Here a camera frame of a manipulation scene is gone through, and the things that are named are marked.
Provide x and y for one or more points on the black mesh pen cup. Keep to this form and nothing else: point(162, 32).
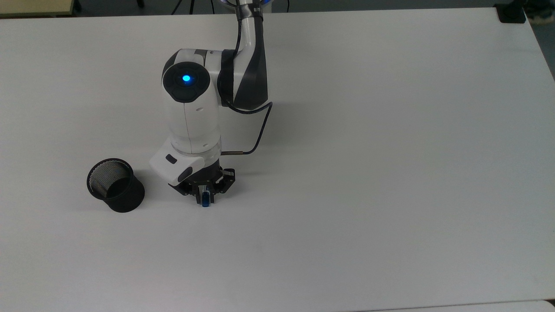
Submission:
point(125, 199)

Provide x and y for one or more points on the black tripod legs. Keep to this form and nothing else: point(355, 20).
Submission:
point(190, 5)

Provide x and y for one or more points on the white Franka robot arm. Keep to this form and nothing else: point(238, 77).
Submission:
point(190, 117)

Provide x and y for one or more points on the small blue object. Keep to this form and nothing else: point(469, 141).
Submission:
point(204, 198)

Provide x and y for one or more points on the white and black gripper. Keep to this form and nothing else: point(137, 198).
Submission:
point(173, 167)

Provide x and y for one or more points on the tan wooden desk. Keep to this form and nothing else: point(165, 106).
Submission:
point(30, 6)

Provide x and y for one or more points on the black table clamp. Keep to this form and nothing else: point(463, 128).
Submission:
point(511, 14)

